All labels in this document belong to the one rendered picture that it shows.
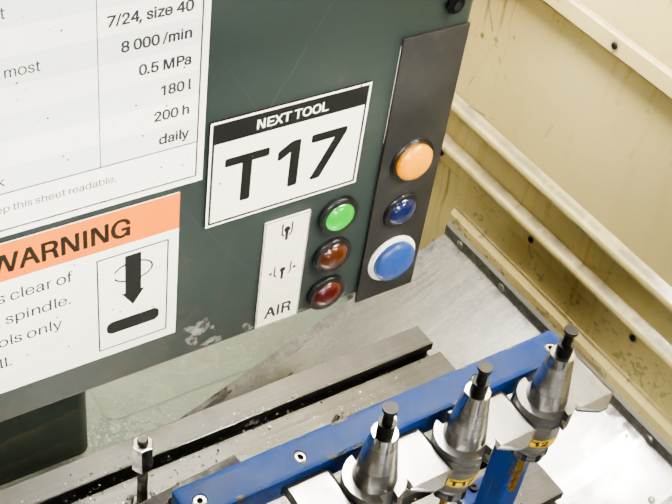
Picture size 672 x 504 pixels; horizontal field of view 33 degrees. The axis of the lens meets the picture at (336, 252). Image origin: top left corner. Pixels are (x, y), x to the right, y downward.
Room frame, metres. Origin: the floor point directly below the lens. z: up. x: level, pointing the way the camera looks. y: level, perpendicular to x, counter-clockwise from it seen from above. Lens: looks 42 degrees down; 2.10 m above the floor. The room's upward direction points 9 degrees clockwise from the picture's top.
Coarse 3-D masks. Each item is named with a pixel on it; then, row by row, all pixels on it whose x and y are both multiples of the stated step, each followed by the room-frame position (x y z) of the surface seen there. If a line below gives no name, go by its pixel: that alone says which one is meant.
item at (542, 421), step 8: (520, 384) 0.81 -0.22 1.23; (520, 392) 0.80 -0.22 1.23; (520, 400) 0.79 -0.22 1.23; (568, 400) 0.80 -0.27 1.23; (520, 408) 0.79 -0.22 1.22; (528, 408) 0.78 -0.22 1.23; (568, 408) 0.79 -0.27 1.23; (528, 416) 0.78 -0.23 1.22; (536, 416) 0.77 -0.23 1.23; (544, 416) 0.77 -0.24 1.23; (552, 416) 0.78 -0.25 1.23; (560, 416) 0.79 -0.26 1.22; (568, 416) 0.78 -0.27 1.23; (536, 424) 0.78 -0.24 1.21; (544, 424) 0.77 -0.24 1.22; (552, 424) 0.77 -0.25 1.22; (560, 424) 0.79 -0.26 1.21; (536, 432) 0.77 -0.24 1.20; (544, 432) 0.77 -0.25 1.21
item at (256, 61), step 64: (256, 0) 0.47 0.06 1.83; (320, 0) 0.49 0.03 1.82; (384, 0) 0.51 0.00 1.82; (448, 0) 0.54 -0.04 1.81; (256, 64) 0.47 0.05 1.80; (320, 64) 0.49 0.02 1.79; (384, 64) 0.52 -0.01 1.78; (384, 128) 0.52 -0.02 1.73; (192, 192) 0.45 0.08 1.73; (192, 256) 0.45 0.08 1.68; (256, 256) 0.48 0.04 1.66; (192, 320) 0.45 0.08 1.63; (64, 384) 0.40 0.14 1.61
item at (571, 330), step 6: (570, 324) 0.81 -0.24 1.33; (564, 330) 0.80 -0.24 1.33; (570, 330) 0.80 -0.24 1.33; (576, 330) 0.80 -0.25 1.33; (564, 336) 0.80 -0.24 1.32; (570, 336) 0.80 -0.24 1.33; (576, 336) 0.80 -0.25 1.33; (558, 342) 0.80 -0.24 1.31; (564, 342) 0.80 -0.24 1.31; (570, 342) 0.80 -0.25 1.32; (558, 348) 0.80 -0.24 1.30; (564, 348) 0.80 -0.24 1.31; (570, 348) 0.80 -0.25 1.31; (558, 354) 0.80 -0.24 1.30; (564, 354) 0.79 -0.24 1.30; (570, 354) 0.80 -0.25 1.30
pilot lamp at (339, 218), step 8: (336, 208) 0.50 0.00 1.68; (344, 208) 0.50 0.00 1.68; (352, 208) 0.51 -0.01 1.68; (328, 216) 0.50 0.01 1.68; (336, 216) 0.50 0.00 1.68; (344, 216) 0.50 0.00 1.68; (352, 216) 0.51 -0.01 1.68; (328, 224) 0.50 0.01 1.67; (336, 224) 0.50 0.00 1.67; (344, 224) 0.50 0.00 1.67
